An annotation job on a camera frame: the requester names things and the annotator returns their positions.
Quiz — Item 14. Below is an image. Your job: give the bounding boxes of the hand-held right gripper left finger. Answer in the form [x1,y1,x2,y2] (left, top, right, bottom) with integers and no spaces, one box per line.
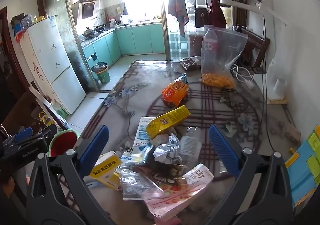
[25,125,118,225]

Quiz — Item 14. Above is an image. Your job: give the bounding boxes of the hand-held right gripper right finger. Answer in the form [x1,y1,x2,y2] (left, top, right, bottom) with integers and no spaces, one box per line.
[209,125,297,225]

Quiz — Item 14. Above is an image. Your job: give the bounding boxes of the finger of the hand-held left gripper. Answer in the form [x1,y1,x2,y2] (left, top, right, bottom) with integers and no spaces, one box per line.
[15,124,58,146]
[2,127,34,144]

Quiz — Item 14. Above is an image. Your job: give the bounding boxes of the red bucket with green rim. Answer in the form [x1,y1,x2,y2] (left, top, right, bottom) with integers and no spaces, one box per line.
[49,129,80,158]

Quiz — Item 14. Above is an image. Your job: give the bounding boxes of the clear plastic bottle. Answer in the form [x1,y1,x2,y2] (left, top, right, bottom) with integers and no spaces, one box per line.
[179,126,203,163]

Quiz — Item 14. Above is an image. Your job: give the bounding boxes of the paper ball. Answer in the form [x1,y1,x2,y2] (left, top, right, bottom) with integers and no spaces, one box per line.
[153,133,182,164]

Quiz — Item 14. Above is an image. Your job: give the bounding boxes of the pink white snack wrapper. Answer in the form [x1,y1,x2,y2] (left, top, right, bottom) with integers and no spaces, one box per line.
[144,164,214,220]

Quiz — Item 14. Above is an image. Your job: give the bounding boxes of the orange snack bag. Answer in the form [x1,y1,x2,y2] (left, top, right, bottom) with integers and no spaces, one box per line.
[162,73,190,107]

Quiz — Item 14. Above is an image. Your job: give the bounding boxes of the green trash can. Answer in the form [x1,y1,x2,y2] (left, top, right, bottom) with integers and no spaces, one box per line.
[91,62,111,84]

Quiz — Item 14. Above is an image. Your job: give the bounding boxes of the carved dark wooden chair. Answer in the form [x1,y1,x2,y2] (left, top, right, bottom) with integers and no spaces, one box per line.
[0,87,68,145]

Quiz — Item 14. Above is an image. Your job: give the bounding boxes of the yellow and white box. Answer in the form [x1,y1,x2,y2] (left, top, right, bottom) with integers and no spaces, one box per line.
[84,151,123,192]

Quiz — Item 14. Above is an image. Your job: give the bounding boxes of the green plastic bottle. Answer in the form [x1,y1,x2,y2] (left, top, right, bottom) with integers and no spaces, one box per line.
[52,100,68,119]

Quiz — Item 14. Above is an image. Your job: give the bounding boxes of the white milk carton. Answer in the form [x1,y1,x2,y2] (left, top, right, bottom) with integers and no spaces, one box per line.
[120,146,150,165]

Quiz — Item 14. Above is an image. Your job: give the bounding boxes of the white and blue packet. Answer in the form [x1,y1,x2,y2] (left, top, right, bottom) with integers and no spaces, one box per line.
[132,116,157,148]

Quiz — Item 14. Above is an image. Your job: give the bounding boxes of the clear plastic wrapper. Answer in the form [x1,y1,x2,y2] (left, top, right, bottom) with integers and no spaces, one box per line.
[115,166,164,200]

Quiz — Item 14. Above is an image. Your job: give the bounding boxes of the brown wrapper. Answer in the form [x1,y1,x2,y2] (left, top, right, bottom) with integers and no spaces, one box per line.
[150,164,190,185]

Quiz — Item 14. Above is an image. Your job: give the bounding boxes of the yellow carton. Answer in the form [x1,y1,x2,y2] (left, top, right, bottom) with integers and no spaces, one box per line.
[146,105,191,140]

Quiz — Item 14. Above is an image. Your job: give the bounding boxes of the white refrigerator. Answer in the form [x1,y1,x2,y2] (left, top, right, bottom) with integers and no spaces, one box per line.
[19,16,87,115]

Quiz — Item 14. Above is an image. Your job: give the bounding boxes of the wooden board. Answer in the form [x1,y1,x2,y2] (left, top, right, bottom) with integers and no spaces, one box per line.
[266,97,288,105]

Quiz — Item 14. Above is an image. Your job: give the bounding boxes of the blue and yellow folder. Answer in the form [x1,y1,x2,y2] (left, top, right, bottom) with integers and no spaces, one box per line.
[285,126,320,207]

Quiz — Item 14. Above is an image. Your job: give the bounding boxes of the zip bag of orange snacks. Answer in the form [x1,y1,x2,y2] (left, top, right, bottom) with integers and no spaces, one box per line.
[200,24,248,89]

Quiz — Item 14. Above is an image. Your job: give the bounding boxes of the white desk lamp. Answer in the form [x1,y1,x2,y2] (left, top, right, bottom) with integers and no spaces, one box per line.
[219,0,288,102]

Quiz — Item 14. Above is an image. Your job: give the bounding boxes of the pink label bottle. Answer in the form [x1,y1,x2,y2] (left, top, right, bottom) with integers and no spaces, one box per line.
[203,29,218,65]

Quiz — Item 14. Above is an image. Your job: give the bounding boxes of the dark wooden slatted chair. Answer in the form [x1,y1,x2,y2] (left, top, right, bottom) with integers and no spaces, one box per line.
[235,25,270,68]

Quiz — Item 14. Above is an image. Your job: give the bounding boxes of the black wok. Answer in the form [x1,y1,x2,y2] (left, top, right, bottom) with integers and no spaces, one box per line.
[82,27,97,38]

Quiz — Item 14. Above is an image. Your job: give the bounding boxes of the teal kitchen cabinets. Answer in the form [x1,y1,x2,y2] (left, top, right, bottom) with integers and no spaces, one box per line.
[81,22,165,70]

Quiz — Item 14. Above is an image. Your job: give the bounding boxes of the range hood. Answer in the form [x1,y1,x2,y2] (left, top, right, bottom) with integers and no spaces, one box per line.
[70,0,115,25]

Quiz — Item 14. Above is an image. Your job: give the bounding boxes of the black hanging bag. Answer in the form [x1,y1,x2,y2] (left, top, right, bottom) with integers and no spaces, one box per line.
[194,6,208,28]

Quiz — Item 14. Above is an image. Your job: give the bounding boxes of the red hanging bag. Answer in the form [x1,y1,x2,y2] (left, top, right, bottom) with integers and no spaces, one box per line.
[209,0,227,29]

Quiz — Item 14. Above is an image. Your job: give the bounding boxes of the blue and red hanging cloth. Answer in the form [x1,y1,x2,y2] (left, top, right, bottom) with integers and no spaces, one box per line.
[167,0,190,38]

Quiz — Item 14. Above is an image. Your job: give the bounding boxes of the white charger cable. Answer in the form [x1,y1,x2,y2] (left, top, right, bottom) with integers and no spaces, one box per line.
[231,64,255,89]

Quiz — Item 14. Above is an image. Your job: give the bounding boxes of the black cable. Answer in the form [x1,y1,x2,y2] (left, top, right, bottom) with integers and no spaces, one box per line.
[260,14,275,155]

